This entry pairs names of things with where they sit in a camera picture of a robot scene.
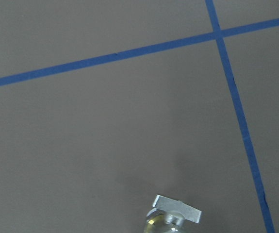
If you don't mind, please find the white brass PPR valve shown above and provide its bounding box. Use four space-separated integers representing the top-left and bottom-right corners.
143 195 202 233

